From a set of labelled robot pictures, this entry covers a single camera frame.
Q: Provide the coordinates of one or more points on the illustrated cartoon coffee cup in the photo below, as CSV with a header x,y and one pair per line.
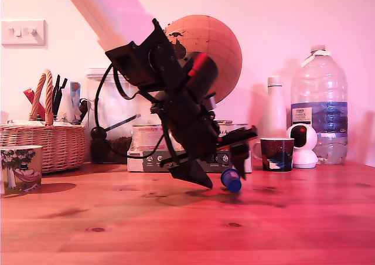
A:
x,y
23,165

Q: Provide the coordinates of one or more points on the cardboard tray box dark print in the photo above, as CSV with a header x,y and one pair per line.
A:
x,y
137,162

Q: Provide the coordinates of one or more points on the black kitchen utensil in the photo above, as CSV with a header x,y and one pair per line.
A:
x,y
56,94
61,87

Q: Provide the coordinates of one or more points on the cork globe on metal stand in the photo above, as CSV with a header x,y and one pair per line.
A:
x,y
216,36

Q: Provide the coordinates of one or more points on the white slim bottle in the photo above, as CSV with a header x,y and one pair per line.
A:
x,y
274,112

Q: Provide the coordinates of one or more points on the large clear water bottle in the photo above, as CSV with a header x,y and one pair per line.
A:
x,y
321,86

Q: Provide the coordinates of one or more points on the clear plastic lidded container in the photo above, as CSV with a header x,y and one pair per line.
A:
x,y
111,112

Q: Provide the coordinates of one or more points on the small white round camera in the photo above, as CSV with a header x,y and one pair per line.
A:
x,y
305,156

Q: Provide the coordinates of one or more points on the white wall switch plate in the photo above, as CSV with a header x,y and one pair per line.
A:
x,y
23,39

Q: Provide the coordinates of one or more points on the blue coffee capsule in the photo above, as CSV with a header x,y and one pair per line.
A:
x,y
233,184

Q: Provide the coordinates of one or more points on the dark mug with night print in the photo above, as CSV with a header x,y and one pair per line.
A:
x,y
277,156

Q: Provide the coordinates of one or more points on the red packet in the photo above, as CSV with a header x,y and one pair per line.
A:
x,y
31,95

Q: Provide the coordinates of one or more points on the dark brown coffee beans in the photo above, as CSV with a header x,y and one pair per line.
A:
x,y
120,147

